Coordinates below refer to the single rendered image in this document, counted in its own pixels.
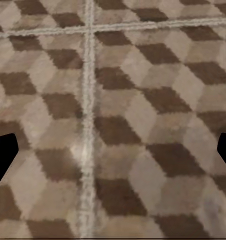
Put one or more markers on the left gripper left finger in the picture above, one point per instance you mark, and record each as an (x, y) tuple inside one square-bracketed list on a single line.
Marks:
[(8, 150)]

